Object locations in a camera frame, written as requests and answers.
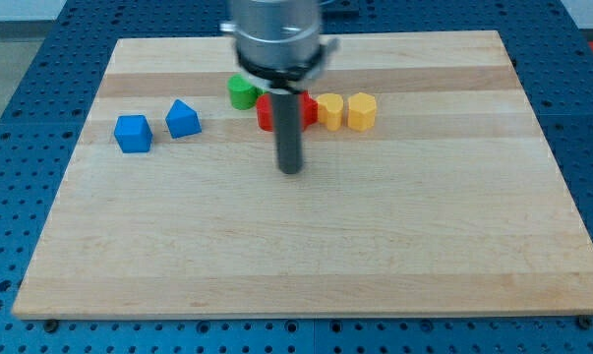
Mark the red block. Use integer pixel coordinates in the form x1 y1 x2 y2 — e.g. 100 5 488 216
300 91 318 131
256 93 272 132

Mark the yellow hexagon block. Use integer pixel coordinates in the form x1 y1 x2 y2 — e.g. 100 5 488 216
347 92 378 132

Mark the blue triangular block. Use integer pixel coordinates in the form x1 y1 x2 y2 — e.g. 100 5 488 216
165 99 202 139

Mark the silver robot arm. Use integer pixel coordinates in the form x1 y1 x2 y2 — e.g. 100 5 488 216
220 0 339 175

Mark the wooden board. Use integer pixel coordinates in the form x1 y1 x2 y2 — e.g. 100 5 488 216
13 30 593 320

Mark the green cylinder block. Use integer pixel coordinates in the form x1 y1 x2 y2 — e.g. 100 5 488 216
227 74 263 110

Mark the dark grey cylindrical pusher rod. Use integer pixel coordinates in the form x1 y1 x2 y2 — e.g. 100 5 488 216
269 92 304 175

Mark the blue cube block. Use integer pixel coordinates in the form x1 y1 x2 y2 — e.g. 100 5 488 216
114 115 152 153

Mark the red block right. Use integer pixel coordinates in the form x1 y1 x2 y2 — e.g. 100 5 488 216
300 91 318 131

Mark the red block left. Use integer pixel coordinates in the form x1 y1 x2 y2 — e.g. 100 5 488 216
256 93 272 132

